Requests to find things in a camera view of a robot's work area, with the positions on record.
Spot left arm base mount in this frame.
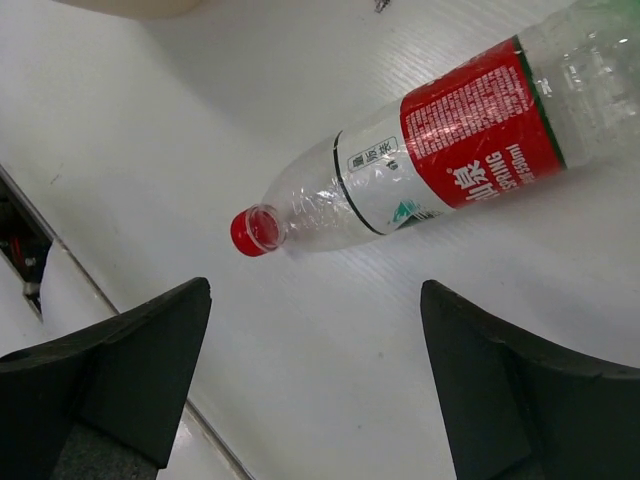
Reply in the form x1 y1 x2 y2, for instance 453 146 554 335
1 167 53 318

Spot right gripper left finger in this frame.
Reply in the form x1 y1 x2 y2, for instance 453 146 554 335
1 277 211 479

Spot red label bottle red cap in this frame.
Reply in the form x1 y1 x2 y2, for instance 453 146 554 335
230 1 639 257

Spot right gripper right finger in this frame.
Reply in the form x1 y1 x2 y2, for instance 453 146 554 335
420 280 639 479

